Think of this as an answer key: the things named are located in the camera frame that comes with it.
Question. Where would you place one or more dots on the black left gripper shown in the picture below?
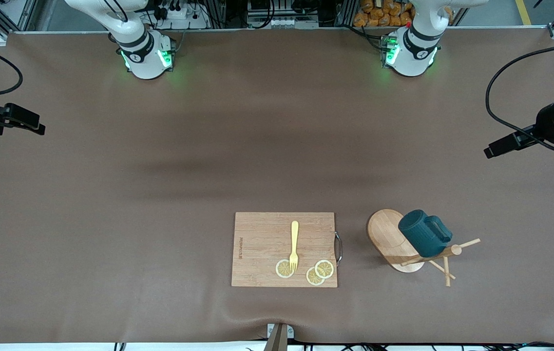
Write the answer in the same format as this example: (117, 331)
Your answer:
(549, 121)

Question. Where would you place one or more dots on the teal cup with yellow inside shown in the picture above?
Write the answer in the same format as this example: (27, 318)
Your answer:
(423, 231)

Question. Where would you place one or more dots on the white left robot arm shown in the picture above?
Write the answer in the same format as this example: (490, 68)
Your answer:
(410, 53)

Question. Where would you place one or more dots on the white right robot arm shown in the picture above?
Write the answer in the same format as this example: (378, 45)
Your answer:
(140, 53)

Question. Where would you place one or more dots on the wooden cup rack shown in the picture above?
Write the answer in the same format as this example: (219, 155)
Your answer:
(384, 234)

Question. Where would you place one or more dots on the orange snack bag pile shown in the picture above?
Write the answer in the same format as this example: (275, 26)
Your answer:
(379, 14)

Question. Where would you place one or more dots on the white power strip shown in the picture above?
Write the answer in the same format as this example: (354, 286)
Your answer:
(184, 19)

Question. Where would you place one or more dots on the lemon slice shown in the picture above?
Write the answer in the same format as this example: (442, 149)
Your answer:
(313, 279)
(325, 268)
(282, 270)

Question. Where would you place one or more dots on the brown table mat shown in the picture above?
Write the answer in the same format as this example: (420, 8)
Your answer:
(276, 146)

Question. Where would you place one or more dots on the yellow fork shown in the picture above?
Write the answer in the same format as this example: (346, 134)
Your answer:
(295, 239)

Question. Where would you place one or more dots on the white socket strip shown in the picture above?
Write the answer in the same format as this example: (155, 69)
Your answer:
(281, 23)

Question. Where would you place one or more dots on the wooden cutting board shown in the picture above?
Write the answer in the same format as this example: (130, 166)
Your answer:
(262, 248)

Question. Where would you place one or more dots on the metal mount bracket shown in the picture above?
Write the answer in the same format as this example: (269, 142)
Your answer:
(279, 336)

